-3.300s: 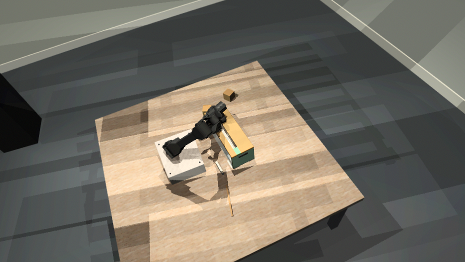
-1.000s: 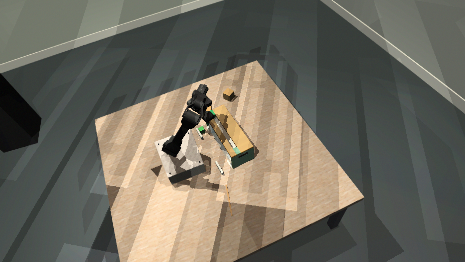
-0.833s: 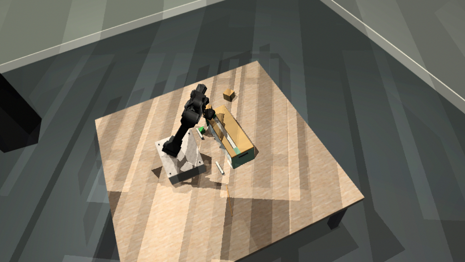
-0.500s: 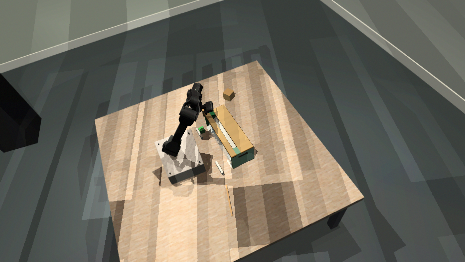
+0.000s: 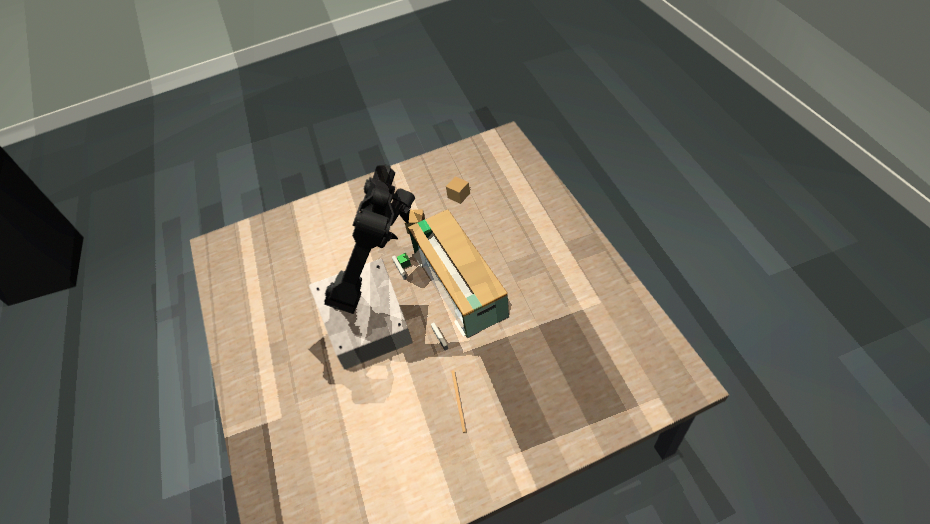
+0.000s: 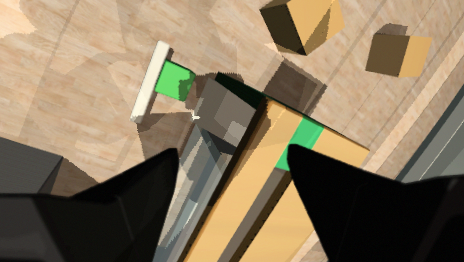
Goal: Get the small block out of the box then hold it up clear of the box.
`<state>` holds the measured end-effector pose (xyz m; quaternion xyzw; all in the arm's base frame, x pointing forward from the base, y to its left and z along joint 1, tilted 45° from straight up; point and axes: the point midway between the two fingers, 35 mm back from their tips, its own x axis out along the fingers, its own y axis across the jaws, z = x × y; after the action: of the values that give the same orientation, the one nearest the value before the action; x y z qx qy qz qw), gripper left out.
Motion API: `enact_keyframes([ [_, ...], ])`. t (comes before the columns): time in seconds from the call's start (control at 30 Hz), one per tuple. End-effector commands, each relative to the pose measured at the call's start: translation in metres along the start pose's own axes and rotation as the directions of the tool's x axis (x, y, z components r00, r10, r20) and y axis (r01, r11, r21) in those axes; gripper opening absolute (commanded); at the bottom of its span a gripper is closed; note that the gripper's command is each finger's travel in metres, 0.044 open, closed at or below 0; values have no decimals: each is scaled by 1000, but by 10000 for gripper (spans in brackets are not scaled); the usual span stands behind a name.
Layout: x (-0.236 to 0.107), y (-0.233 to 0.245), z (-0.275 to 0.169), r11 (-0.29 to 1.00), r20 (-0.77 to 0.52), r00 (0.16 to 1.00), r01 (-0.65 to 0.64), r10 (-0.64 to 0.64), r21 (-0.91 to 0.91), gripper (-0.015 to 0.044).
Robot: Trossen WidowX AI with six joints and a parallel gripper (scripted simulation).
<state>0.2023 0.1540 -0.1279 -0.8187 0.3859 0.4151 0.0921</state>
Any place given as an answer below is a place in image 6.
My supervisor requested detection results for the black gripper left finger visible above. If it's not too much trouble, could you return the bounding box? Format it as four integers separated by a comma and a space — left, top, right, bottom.
0, 148, 179, 262

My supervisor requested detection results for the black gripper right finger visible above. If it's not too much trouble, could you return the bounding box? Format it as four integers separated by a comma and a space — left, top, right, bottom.
287, 144, 464, 262

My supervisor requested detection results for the small green block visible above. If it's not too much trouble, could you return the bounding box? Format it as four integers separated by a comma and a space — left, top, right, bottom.
154, 59, 196, 102

